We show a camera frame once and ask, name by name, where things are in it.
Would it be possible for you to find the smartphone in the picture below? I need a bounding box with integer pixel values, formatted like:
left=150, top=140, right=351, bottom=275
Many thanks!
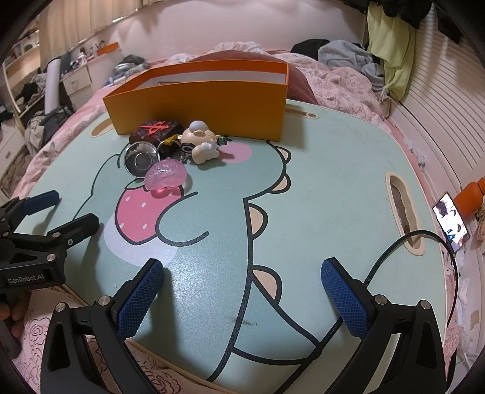
left=431, top=192, right=471, bottom=254

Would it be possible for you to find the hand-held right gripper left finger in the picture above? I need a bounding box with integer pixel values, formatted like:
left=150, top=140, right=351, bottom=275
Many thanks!
left=41, top=258, right=165, bottom=394

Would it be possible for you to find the dark pouch with red pattern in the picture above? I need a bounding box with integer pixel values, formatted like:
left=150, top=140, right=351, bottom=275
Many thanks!
left=128, top=119, right=183, bottom=148

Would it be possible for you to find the pink translucent jelly toy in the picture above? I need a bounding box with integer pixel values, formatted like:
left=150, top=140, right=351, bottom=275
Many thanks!
left=145, top=159, right=187, bottom=191

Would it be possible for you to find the white bookshelf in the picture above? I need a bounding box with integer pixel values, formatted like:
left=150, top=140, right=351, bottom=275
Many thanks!
left=3, top=29, right=43, bottom=115

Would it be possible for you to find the beige curtain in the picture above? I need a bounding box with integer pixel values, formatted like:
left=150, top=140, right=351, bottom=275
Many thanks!
left=38, top=0, right=160, bottom=51

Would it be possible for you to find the person's left hand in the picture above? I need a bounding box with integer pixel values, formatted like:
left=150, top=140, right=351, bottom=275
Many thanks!
left=0, top=292, right=33, bottom=335

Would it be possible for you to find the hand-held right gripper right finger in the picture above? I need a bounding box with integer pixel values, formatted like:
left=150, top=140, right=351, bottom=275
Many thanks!
left=321, top=257, right=446, bottom=394

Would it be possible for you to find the orange plush toy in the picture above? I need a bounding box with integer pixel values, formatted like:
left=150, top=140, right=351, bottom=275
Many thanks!
left=455, top=179, right=485, bottom=219

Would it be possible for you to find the black braided cable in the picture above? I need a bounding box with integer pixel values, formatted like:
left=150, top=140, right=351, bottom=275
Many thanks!
left=271, top=230, right=461, bottom=394

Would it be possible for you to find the white paper roll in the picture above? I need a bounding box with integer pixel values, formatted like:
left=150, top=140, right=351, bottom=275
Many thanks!
left=44, top=58, right=62, bottom=113

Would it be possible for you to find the yellow-green cloth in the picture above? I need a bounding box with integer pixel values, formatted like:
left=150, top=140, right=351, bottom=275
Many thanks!
left=365, top=7, right=416, bottom=102

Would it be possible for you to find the grey clothing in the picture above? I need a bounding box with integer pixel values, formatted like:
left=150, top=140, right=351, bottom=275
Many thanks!
left=317, top=39, right=384, bottom=92

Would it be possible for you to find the beige cartoon figurine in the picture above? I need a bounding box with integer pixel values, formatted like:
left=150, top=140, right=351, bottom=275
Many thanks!
left=178, top=120, right=228, bottom=165

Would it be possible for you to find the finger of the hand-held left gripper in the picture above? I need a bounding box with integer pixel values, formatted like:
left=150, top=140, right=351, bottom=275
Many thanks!
left=16, top=190, right=60, bottom=218
left=46, top=212, right=100, bottom=248

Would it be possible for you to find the green cartoon lap table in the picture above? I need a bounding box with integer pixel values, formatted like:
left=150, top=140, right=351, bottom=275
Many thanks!
left=13, top=98, right=454, bottom=394

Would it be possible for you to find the black clothing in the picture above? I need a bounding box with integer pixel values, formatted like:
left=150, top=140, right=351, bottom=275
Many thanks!
left=290, top=38, right=331, bottom=56

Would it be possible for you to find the metal key ring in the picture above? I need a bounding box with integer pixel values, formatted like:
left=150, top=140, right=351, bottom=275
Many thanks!
left=159, top=134, right=185, bottom=160

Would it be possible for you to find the white drawer cabinet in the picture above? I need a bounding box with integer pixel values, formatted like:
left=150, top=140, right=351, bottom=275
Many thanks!
left=62, top=67, right=94, bottom=109

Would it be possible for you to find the pile of clothes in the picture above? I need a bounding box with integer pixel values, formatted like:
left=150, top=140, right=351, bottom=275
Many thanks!
left=24, top=107, right=75, bottom=153

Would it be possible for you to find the orange cardboard box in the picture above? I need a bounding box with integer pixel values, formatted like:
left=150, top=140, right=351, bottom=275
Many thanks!
left=102, top=60, right=291, bottom=143

